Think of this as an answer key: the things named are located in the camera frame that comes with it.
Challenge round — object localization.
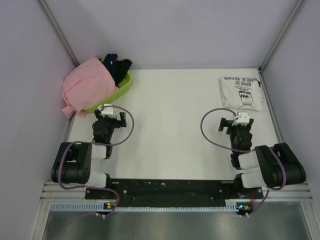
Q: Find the pink t shirt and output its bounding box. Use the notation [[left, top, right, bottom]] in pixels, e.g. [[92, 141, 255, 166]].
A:
[[62, 57, 119, 119]]

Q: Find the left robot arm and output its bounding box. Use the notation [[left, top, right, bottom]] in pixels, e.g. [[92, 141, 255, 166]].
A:
[[51, 110, 127, 199]]

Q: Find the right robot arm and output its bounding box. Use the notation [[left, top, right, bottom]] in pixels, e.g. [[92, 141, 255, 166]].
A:
[[218, 117, 307, 198]]

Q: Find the white printed folded t shirt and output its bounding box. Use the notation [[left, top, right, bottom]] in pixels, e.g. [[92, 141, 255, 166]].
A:
[[217, 76, 264, 112]]

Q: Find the lime green plastic basket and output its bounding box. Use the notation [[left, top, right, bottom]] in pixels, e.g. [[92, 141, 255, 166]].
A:
[[83, 58, 132, 113]]

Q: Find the black t shirt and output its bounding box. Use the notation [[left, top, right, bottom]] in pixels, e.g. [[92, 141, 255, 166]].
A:
[[114, 59, 133, 87]]

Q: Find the navy blue t shirt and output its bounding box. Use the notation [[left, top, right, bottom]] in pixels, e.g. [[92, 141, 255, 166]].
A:
[[102, 53, 118, 79]]

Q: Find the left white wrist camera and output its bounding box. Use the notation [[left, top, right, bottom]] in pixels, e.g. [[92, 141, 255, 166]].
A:
[[98, 104, 117, 119]]

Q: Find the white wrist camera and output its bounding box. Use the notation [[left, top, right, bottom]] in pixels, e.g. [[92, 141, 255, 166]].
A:
[[98, 104, 117, 119], [231, 112, 250, 126]]

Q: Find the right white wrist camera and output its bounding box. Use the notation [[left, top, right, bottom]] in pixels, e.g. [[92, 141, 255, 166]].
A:
[[231, 112, 250, 126]]

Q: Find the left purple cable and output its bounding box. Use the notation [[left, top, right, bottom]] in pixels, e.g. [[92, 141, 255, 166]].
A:
[[57, 104, 135, 219]]

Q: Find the purple cable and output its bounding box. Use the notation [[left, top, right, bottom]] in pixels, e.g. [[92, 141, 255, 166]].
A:
[[200, 107, 287, 218], [57, 104, 135, 219]]

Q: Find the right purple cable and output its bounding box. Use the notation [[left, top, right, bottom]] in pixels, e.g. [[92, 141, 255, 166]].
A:
[[200, 107, 287, 218]]

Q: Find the grey slotted cable duct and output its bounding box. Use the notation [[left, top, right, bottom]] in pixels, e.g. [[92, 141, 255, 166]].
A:
[[50, 201, 252, 214]]

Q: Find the aluminium frame rail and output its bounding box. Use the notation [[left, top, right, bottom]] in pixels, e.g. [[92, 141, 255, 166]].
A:
[[40, 179, 312, 205]]

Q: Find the left aluminium corner post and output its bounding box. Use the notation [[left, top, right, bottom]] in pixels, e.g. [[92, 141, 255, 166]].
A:
[[37, 0, 79, 68]]

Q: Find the aluminium corner post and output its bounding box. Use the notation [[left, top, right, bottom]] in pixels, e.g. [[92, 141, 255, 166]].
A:
[[37, 0, 79, 68], [258, 0, 306, 73]]

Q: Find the right aluminium corner post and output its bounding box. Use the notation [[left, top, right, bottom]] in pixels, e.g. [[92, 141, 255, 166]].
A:
[[258, 0, 306, 73]]

